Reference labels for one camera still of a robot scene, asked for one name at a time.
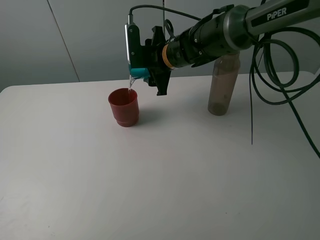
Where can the red plastic cup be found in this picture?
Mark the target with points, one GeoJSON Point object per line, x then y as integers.
{"type": "Point", "coordinates": [124, 106]}

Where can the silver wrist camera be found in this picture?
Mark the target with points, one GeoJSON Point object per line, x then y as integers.
{"type": "Point", "coordinates": [133, 44]}

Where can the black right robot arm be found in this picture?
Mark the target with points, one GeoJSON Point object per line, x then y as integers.
{"type": "Point", "coordinates": [230, 30]}

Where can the teal translucent plastic cup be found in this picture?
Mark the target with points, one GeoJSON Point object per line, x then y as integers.
{"type": "Point", "coordinates": [139, 73]}

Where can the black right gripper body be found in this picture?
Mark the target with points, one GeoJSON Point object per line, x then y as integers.
{"type": "Point", "coordinates": [152, 57]}

